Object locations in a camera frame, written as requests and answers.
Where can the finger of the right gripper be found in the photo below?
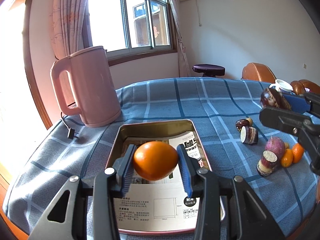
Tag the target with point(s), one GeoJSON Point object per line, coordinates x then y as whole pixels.
{"type": "Point", "coordinates": [307, 102]}
{"type": "Point", "coordinates": [286, 121]}

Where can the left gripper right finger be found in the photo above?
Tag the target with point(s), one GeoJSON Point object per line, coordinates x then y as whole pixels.
{"type": "Point", "coordinates": [201, 183]}

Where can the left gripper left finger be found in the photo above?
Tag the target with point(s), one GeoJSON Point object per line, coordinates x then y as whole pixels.
{"type": "Point", "coordinates": [113, 182]}

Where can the orange mandarin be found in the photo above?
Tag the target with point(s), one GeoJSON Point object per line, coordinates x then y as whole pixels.
{"type": "Point", "coordinates": [298, 152]}

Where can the purple round radish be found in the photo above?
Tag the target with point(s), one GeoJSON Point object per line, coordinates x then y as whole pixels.
{"type": "Point", "coordinates": [276, 145]}

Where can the small orange kumquat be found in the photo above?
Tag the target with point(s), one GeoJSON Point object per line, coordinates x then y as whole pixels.
{"type": "Point", "coordinates": [287, 158]}

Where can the large orange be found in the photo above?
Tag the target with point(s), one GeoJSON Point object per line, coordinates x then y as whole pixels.
{"type": "Point", "coordinates": [155, 160]}

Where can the white cartoon enamel mug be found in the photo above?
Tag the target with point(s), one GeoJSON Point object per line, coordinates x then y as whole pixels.
{"type": "Point", "coordinates": [281, 86]}

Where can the small yellow longan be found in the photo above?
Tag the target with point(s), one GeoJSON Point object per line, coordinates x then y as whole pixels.
{"type": "Point", "coordinates": [250, 121]}

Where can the printed paper leaflet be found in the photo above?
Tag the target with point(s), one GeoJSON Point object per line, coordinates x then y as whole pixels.
{"type": "Point", "coordinates": [156, 206]}

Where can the pink metal tin box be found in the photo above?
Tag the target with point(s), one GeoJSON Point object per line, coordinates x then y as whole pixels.
{"type": "Point", "coordinates": [173, 132]}

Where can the dark water chestnut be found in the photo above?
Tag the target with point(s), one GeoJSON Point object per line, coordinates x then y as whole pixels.
{"type": "Point", "coordinates": [241, 123]}

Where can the brown leather sofa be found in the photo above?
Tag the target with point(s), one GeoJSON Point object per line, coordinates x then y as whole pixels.
{"type": "Point", "coordinates": [261, 72]}

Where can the pink electric kettle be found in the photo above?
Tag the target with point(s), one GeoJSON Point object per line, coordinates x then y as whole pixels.
{"type": "Point", "coordinates": [91, 82]}

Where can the dark purple round stool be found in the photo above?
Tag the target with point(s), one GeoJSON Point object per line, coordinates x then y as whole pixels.
{"type": "Point", "coordinates": [209, 70]}

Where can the pink right curtain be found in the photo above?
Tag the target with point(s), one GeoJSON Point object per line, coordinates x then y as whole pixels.
{"type": "Point", "coordinates": [184, 69]}

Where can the pink curtain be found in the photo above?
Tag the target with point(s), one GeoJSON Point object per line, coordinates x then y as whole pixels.
{"type": "Point", "coordinates": [65, 25]}
{"type": "Point", "coordinates": [184, 69]}

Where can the pink left curtain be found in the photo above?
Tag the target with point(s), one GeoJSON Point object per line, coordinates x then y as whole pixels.
{"type": "Point", "coordinates": [65, 25]}

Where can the window with brown frame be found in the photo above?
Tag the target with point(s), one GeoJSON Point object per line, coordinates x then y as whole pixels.
{"type": "Point", "coordinates": [129, 29]}

